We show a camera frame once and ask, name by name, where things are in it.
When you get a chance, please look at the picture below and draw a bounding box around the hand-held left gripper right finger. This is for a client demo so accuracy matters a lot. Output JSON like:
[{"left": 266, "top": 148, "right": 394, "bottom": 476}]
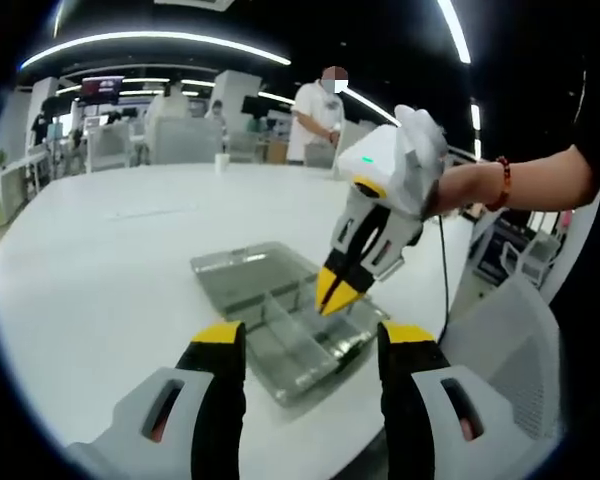
[{"left": 377, "top": 320, "right": 549, "bottom": 480}]

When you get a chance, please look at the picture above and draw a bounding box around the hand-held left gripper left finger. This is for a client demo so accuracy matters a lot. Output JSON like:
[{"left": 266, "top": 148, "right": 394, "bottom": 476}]
[{"left": 65, "top": 320, "right": 248, "bottom": 480}]

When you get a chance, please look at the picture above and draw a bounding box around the clear grey guide fixture box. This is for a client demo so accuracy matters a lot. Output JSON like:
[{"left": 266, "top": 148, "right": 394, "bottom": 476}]
[{"left": 189, "top": 241, "right": 391, "bottom": 409}]

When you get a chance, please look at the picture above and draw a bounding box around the person's right hand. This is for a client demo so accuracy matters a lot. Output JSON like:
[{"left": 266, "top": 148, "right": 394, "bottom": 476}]
[{"left": 424, "top": 162, "right": 501, "bottom": 220}]

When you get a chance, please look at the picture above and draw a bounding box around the white mesh office chair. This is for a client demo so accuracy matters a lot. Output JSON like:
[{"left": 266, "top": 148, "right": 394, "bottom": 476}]
[{"left": 439, "top": 272, "right": 566, "bottom": 441}]

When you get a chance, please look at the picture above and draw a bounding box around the straight ceiling light strip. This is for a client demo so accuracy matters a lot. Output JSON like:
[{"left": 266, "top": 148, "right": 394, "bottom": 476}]
[{"left": 437, "top": 0, "right": 474, "bottom": 65}]

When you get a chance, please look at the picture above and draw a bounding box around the grey desk partition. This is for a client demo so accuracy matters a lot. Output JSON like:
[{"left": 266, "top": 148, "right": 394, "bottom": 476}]
[{"left": 152, "top": 117, "right": 224, "bottom": 165}]

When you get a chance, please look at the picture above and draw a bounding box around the ceiling air conditioner vent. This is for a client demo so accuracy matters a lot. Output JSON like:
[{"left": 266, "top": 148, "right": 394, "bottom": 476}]
[{"left": 154, "top": 0, "right": 236, "bottom": 11}]

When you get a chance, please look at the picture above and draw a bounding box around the long curved ceiling light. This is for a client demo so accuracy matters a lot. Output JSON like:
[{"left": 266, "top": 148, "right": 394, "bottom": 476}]
[{"left": 19, "top": 30, "right": 292, "bottom": 71}]

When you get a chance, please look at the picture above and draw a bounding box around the red bead bracelet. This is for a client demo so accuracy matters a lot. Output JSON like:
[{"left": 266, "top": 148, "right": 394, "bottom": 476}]
[{"left": 484, "top": 155, "right": 512, "bottom": 213}]

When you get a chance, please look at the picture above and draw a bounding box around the wall display screen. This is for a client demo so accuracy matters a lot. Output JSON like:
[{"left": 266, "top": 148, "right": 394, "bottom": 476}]
[{"left": 81, "top": 75, "right": 125, "bottom": 104}]

